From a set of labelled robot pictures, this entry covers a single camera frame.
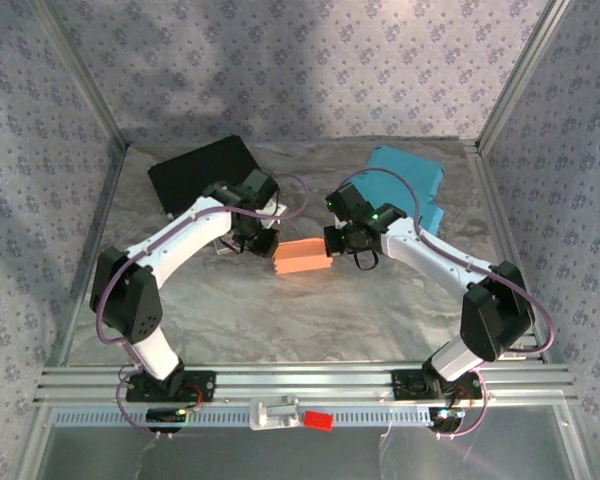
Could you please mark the orange paper box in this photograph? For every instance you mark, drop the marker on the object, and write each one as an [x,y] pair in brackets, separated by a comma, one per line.
[300,257]

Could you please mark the blue paper box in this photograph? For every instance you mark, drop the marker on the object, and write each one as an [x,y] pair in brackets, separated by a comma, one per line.
[405,170]

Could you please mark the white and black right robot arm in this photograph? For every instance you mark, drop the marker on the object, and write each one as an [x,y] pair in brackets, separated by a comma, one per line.
[430,255]

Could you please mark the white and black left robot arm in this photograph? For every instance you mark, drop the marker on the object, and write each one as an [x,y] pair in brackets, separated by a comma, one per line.
[180,240]

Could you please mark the small purple printed card box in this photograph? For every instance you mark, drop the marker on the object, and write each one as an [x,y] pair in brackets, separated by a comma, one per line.
[225,247]

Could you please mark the black hard case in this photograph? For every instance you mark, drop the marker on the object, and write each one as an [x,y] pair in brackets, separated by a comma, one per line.
[200,165]

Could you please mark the red plastic block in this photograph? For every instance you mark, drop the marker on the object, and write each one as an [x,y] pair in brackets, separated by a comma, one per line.
[319,420]

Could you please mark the small black electronics module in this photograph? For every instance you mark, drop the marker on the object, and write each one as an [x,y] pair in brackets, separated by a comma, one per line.
[165,416]
[445,417]

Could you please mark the clear acrylic panel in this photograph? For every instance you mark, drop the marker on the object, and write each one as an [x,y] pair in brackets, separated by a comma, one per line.
[300,455]

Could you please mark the aluminium table side rail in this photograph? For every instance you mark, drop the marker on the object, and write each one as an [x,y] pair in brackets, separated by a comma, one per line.
[100,215]
[491,190]

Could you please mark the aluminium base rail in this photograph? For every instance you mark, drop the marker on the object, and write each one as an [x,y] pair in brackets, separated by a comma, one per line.
[305,382]

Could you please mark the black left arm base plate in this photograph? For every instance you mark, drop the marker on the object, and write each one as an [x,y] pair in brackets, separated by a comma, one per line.
[205,385]

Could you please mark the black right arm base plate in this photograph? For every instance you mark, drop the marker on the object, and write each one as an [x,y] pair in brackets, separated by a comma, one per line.
[405,385]

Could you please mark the white clamp bracket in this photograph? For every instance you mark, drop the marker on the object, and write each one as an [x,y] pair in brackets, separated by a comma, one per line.
[275,412]

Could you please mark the aluminium frame post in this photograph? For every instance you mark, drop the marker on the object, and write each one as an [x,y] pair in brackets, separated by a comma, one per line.
[83,70]
[524,70]

